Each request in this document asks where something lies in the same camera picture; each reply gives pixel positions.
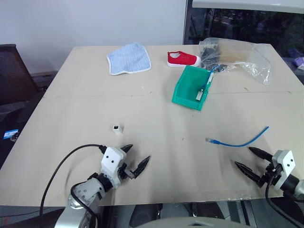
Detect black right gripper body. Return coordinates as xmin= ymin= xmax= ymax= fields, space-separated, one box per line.
xmin=257 ymin=161 xmax=283 ymax=188

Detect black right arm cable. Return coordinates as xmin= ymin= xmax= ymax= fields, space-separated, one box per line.
xmin=265 ymin=177 xmax=304 ymax=228

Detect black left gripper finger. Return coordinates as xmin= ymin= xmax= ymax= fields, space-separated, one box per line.
xmin=119 ymin=143 xmax=134 ymax=154
xmin=132 ymin=155 xmax=152 ymax=180

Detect light blue cloth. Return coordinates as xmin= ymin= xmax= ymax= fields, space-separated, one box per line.
xmin=106 ymin=41 xmax=153 ymax=76

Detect small white cube adapter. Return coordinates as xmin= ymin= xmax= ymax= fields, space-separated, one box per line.
xmin=112 ymin=123 xmax=125 ymax=135

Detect black items in bag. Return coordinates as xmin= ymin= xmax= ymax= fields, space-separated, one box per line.
xmin=200 ymin=44 xmax=224 ymax=70

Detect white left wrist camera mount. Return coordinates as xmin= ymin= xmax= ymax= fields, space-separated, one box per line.
xmin=100 ymin=147 xmax=127 ymax=189

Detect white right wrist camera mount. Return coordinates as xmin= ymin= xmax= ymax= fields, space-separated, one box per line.
xmin=271 ymin=149 xmax=296 ymax=191

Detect red slip-on shoe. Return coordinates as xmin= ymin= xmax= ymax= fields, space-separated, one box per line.
xmin=166 ymin=51 xmax=201 ymax=68

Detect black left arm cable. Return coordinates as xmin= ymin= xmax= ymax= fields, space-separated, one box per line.
xmin=39 ymin=143 xmax=106 ymax=214

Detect clear plastic bag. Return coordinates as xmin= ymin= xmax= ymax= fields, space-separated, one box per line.
xmin=199 ymin=37 xmax=273 ymax=86

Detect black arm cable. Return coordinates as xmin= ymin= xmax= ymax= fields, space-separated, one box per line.
xmin=265 ymin=177 xmax=304 ymax=228
xmin=39 ymin=143 xmax=106 ymax=214

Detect blue Ethernet cable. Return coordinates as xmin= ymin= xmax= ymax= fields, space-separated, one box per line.
xmin=205 ymin=126 xmax=270 ymax=148

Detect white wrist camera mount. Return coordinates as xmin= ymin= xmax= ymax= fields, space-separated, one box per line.
xmin=271 ymin=149 xmax=296 ymax=191
xmin=100 ymin=147 xmax=127 ymax=189

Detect green plastic bin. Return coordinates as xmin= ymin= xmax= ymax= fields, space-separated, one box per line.
xmin=171 ymin=65 xmax=214 ymax=112

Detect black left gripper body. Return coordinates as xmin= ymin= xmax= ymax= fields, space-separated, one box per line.
xmin=117 ymin=162 xmax=136 ymax=181

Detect black mesh office chair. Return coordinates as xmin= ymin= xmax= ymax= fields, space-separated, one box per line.
xmin=0 ymin=43 xmax=46 ymax=145

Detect blue label tag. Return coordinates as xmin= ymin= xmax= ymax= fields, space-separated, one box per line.
xmin=3 ymin=129 xmax=20 ymax=141

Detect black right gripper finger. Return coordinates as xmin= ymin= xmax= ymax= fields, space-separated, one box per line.
xmin=248 ymin=146 xmax=274 ymax=163
xmin=234 ymin=161 xmax=262 ymax=184

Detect purple object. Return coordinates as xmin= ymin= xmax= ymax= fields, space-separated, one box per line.
xmin=293 ymin=56 xmax=304 ymax=71

